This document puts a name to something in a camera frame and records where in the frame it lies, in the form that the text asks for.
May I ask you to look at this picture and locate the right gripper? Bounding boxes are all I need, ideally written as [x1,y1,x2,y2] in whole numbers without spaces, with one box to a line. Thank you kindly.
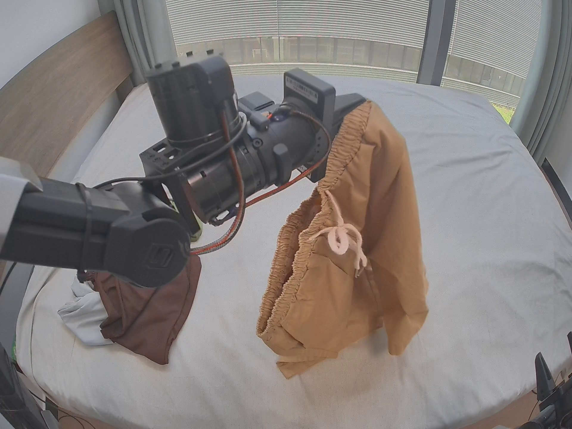
[533,331,572,429]

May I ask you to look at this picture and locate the grey-green curtain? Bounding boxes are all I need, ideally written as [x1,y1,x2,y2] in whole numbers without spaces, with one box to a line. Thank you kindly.
[93,0,183,87]
[509,0,572,165]

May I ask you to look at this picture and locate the tan shorts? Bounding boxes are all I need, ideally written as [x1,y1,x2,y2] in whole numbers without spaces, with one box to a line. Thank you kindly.
[256,99,430,380]

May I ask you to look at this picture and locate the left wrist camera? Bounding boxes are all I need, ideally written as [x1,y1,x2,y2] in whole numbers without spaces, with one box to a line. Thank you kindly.
[238,91,275,128]

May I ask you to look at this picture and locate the brown shorts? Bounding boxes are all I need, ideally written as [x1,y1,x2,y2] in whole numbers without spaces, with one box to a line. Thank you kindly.
[76,257,203,366]

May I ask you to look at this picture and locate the window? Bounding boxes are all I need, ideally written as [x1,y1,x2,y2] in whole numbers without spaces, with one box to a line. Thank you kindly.
[161,0,549,111]

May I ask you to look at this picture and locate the white garment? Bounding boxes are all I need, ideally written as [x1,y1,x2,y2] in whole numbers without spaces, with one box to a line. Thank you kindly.
[57,280,110,346]

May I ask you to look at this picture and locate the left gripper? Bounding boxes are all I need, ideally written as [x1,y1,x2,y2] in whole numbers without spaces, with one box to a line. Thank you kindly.
[226,67,371,204]

